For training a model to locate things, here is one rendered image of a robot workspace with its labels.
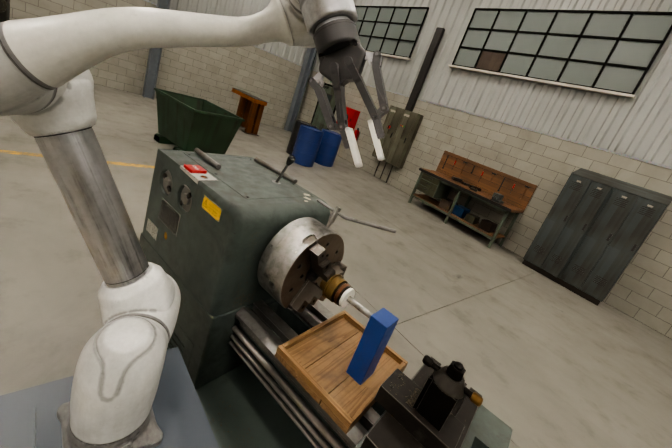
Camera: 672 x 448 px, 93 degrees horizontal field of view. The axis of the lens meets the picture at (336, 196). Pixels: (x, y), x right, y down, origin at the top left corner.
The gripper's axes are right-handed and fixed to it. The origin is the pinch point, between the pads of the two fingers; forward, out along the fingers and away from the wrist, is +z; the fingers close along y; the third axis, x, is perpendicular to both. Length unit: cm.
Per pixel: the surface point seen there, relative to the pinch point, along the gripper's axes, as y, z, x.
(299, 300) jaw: 44, 40, -40
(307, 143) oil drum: 253, -108, -637
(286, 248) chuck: 41, 21, -36
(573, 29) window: -315, -161, -693
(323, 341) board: 41, 56, -43
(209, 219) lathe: 63, 5, -32
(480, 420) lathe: -4, 85, -42
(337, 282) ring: 29, 36, -42
